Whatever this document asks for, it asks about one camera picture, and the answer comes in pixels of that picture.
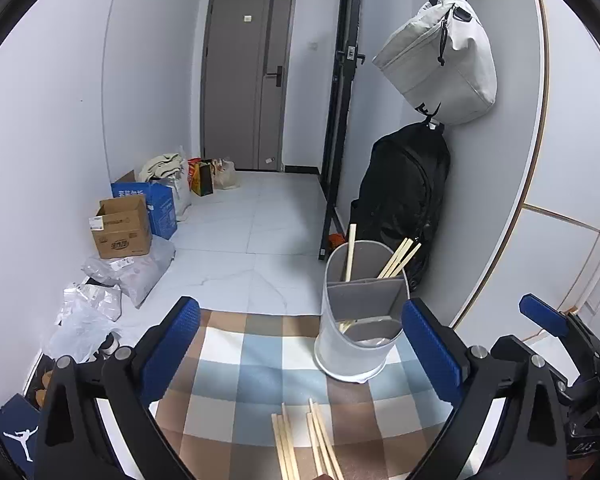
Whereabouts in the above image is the brown cardboard box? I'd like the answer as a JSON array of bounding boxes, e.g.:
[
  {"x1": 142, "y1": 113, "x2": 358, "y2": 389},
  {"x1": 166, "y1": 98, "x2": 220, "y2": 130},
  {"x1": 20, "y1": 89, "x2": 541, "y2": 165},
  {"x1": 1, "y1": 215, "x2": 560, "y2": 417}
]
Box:
[{"x1": 89, "y1": 194, "x2": 153, "y2": 260}]

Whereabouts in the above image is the pile of wooden chopsticks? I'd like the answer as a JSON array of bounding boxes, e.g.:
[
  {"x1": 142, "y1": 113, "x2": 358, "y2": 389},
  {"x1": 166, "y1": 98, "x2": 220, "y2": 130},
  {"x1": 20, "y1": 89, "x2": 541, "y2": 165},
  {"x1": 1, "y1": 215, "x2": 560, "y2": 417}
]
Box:
[{"x1": 271, "y1": 398, "x2": 346, "y2": 480}]

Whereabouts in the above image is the grey entrance door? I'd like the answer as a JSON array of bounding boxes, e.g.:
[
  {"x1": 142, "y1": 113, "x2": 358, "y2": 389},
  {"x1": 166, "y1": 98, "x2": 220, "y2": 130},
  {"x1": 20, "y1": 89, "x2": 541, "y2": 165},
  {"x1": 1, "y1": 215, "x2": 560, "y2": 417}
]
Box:
[{"x1": 200, "y1": 0, "x2": 298, "y2": 172}]

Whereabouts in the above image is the light grey shoulder bag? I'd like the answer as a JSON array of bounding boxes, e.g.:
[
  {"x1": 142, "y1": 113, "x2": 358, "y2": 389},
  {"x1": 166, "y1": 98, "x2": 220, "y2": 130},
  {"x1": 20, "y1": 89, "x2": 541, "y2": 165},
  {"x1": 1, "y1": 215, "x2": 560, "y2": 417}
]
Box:
[{"x1": 371, "y1": 0, "x2": 497, "y2": 127}]

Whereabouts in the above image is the white cabinet wood trim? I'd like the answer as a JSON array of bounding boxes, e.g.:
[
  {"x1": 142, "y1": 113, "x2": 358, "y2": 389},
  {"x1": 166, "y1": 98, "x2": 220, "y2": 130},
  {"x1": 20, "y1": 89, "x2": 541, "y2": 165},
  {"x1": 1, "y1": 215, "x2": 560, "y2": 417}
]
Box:
[{"x1": 450, "y1": 0, "x2": 600, "y2": 346}]

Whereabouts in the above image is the navy shoe box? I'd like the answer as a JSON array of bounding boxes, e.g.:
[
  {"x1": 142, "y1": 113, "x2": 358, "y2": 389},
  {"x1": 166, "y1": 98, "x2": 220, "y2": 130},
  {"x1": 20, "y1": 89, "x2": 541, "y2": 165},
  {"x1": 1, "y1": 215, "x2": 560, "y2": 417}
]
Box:
[{"x1": 0, "y1": 392, "x2": 43, "y2": 478}]

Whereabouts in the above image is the dark printed box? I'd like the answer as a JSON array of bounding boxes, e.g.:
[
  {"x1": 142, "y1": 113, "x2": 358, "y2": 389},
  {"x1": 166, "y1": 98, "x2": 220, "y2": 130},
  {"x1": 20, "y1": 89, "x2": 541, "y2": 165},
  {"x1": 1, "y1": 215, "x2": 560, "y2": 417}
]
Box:
[{"x1": 27, "y1": 352, "x2": 63, "y2": 408}]

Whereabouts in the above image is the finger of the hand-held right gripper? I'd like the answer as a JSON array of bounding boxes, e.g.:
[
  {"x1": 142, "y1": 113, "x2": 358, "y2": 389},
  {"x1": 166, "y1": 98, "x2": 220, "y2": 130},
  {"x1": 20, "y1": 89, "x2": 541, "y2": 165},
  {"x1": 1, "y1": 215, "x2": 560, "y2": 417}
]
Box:
[
  {"x1": 519, "y1": 294, "x2": 600, "y2": 386},
  {"x1": 490, "y1": 335, "x2": 581, "y2": 406}
]

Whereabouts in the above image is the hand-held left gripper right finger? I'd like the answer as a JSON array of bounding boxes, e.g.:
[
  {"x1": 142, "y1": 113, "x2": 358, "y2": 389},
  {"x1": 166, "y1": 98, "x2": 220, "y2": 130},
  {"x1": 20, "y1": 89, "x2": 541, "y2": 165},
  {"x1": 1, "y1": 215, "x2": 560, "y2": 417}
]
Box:
[{"x1": 401, "y1": 298, "x2": 571, "y2": 480}]

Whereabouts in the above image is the black white sneaker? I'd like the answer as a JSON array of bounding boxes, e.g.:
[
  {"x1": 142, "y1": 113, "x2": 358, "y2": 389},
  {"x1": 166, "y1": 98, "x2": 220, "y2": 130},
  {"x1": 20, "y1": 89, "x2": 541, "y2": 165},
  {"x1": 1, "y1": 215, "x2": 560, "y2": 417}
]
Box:
[{"x1": 97, "y1": 332, "x2": 122, "y2": 359}]

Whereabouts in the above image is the black metal rack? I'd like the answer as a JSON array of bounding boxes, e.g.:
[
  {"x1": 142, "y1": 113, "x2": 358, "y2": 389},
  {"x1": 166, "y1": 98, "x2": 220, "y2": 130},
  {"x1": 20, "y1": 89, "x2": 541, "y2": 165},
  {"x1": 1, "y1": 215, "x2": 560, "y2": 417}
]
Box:
[{"x1": 319, "y1": 0, "x2": 367, "y2": 261}]

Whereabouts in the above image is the translucent plastic bag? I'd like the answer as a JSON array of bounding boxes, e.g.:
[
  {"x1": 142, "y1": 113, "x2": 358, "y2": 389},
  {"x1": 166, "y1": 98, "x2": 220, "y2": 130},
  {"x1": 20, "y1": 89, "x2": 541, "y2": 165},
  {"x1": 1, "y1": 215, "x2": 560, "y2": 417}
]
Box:
[{"x1": 212, "y1": 157, "x2": 238, "y2": 190}]

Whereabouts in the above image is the grey divided utensil holder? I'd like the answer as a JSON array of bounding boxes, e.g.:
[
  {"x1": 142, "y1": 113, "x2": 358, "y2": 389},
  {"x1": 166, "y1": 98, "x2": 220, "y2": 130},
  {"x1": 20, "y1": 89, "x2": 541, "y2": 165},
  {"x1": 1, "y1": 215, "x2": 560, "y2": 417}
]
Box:
[{"x1": 314, "y1": 240, "x2": 411, "y2": 385}]

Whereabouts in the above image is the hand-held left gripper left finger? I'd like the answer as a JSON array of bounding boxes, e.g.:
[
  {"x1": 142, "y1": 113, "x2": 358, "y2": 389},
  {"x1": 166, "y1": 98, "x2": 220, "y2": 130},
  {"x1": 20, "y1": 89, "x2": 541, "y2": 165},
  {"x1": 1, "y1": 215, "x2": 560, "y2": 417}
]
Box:
[{"x1": 32, "y1": 296, "x2": 201, "y2": 480}]

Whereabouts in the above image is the beige cloth pile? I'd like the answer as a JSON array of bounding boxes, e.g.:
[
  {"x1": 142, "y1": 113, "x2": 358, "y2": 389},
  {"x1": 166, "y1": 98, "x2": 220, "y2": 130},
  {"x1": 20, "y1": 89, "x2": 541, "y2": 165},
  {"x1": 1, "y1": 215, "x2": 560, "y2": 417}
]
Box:
[{"x1": 140, "y1": 152, "x2": 183, "y2": 181}]

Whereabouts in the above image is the checked tablecloth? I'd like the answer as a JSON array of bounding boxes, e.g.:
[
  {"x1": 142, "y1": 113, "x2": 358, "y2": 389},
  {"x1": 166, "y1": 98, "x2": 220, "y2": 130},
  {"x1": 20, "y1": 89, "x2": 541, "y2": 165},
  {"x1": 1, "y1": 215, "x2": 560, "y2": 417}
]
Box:
[{"x1": 152, "y1": 307, "x2": 461, "y2": 480}]

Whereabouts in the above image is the light wooden chopstick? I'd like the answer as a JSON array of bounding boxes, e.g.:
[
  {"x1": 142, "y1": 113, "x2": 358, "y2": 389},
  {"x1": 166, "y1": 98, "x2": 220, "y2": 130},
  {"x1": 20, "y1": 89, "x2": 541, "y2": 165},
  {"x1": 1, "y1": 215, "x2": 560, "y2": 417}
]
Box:
[
  {"x1": 344, "y1": 224, "x2": 357, "y2": 282},
  {"x1": 387, "y1": 243, "x2": 423, "y2": 278},
  {"x1": 377, "y1": 237, "x2": 412, "y2": 278},
  {"x1": 382, "y1": 240, "x2": 417, "y2": 278}
]

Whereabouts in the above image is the black backpack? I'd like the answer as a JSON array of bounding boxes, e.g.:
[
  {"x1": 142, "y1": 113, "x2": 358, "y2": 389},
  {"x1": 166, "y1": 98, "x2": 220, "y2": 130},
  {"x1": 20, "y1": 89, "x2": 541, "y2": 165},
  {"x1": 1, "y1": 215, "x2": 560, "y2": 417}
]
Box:
[{"x1": 351, "y1": 122, "x2": 452, "y2": 293}]

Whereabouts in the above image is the grey plastic parcel bag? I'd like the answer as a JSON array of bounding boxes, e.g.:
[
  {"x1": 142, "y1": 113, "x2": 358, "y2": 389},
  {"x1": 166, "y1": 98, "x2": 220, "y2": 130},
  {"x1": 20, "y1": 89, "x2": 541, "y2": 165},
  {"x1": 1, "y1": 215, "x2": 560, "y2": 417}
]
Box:
[{"x1": 82, "y1": 237, "x2": 176, "y2": 308}]

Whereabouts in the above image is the white plastic bag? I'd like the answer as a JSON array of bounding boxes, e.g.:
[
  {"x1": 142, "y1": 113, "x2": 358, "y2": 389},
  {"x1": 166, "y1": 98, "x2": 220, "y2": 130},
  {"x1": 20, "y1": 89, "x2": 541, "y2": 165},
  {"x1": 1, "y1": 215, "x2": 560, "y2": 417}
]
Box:
[{"x1": 152, "y1": 147, "x2": 193, "y2": 218}]

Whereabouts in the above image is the crumpled clear plastic bag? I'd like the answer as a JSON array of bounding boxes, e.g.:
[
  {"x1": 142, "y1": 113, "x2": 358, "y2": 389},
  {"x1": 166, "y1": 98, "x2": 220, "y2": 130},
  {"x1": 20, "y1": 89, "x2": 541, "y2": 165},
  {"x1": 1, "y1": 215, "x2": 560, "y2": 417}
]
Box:
[{"x1": 47, "y1": 282, "x2": 126, "y2": 363}]

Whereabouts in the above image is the blue cardboard box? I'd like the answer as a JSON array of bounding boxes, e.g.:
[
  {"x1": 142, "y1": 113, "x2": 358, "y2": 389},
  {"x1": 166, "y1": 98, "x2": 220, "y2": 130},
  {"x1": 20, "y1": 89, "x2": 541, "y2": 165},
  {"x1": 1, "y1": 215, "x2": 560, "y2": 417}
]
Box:
[{"x1": 111, "y1": 170, "x2": 178, "y2": 240}]

